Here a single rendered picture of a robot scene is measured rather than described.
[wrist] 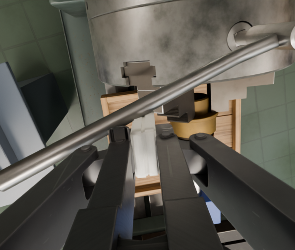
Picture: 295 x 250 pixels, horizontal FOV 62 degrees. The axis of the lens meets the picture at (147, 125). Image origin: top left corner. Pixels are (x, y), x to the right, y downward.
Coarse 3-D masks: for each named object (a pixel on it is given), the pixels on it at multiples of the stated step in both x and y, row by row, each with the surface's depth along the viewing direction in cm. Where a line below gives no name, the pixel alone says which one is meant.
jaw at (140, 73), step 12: (132, 72) 31; (144, 72) 30; (132, 84) 32; (144, 84) 31; (180, 96) 36; (192, 96) 40; (168, 108) 34; (180, 108) 37; (192, 108) 41; (168, 120) 42; (180, 120) 40
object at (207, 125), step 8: (200, 96) 46; (208, 96) 44; (200, 104) 42; (208, 104) 43; (200, 112) 42; (208, 112) 44; (216, 112) 43; (192, 120) 41; (200, 120) 41; (208, 120) 42; (176, 128) 44; (184, 128) 43; (192, 128) 42; (200, 128) 42; (208, 128) 43; (184, 136) 43
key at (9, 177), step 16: (240, 48) 20; (256, 48) 20; (272, 48) 20; (208, 64) 19; (224, 64) 19; (176, 80) 18; (192, 80) 18; (144, 96) 17; (160, 96) 17; (176, 96) 18; (128, 112) 16; (144, 112) 17; (96, 128) 16; (64, 144) 15; (80, 144) 15; (32, 160) 14; (48, 160) 15; (0, 176) 14; (16, 176) 14
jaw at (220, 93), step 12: (216, 84) 42; (228, 84) 42; (240, 84) 41; (252, 84) 41; (264, 84) 41; (216, 96) 42; (228, 96) 42; (240, 96) 42; (216, 108) 43; (228, 108) 43
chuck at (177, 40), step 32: (192, 0) 25; (224, 0) 25; (256, 0) 26; (288, 0) 28; (96, 32) 33; (128, 32) 29; (160, 32) 27; (192, 32) 26; (224, 32) 26; (96, 64) 38; (160, 64) 28; (192, 64) 27; (256, 64) 28; (288, 64) 31
